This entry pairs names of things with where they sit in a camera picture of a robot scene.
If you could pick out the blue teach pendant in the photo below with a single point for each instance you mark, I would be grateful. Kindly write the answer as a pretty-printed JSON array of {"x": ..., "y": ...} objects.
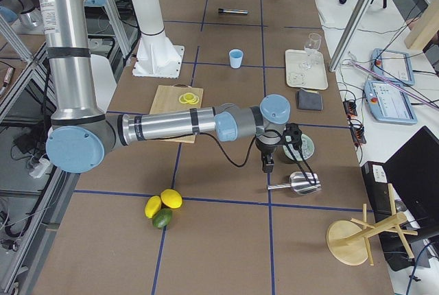
[
  {"x": 393, "y": 65},
  {"x": 388, "y": 104}
]

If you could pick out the blue teach pendant near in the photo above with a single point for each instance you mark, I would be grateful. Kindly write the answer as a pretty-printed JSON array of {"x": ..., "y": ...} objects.
[{"x": 388, "y": 104}]

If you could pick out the cream bear tray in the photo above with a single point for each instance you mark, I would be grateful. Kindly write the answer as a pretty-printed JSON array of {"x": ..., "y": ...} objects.
[{"x": 298, "y": 77}]

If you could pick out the steel muddler black tip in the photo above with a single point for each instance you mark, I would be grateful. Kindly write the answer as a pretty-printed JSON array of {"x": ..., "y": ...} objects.
[{"x": 232, "y": 11}]

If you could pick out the black laptop monitor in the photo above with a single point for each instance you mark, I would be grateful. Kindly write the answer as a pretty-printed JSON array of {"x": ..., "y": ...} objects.
[{"x": 413, "y": 173}]

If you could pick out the yellow lemon slice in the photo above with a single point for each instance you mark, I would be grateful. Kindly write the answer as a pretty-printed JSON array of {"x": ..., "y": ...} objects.
[
  {"x": 182, "y": 99},
  {"x": 195, "y": 100},
  {"x": 188, "y": 96}
]

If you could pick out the steel ice scoop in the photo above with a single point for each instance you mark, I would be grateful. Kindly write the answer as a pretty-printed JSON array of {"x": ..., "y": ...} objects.
[{"x": 300, "y": 183}]

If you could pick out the bamboo cutting board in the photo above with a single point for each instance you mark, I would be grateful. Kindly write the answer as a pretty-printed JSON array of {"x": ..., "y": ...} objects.
[{"x": 166, "y": 98}]

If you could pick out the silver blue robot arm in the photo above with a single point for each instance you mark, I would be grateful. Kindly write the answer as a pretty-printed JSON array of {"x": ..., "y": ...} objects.
[{"x": 83, "y": 133}]

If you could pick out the aluminium frame post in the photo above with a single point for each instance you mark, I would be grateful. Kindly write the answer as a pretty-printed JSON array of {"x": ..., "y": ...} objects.
[{"x": 348, "y": 34}]

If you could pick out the light blue paper cup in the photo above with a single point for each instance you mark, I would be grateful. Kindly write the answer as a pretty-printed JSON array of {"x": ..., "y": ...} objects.
[{"x": 235, "y": 58}]

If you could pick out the wooden cup tree stand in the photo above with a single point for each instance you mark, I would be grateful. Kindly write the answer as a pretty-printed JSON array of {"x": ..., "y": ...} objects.
[{"x": 348, "y": 241}]

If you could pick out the grey yellow folded cloth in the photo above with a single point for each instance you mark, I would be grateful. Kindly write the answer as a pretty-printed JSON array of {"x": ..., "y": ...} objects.
[{"x": 309, "y": 100}]

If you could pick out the green lime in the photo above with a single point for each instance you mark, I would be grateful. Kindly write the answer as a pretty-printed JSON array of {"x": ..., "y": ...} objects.
[{"x": 162, "y": 218}]

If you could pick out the yellow whole lemon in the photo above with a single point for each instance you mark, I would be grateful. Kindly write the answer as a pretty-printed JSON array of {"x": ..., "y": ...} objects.
[
  {"x": 171, "y": 198},
  {"x": 153, "y": 206}
]

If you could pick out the white robot arm column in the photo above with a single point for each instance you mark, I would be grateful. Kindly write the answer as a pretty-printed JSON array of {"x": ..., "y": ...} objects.
[{"x": 157, "y": 57}]

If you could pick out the green bowl of ice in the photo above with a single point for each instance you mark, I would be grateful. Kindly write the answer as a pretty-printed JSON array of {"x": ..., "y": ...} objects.
[{"x": 307, "y": 148}]

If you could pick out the clear wine glass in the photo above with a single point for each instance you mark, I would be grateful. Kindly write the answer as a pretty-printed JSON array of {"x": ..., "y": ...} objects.
[{"x": 311, "y": 46}]

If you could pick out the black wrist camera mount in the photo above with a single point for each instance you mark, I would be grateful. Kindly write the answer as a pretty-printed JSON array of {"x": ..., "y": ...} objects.
[{"x": 293, "y": 135}]

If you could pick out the blue teach pendant far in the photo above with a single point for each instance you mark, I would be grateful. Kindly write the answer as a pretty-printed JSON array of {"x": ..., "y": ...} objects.
[{"x": 393, "y": 65}]

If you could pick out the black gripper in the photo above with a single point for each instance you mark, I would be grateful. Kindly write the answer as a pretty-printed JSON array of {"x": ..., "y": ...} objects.
[{"x": 265, "y": 148}]

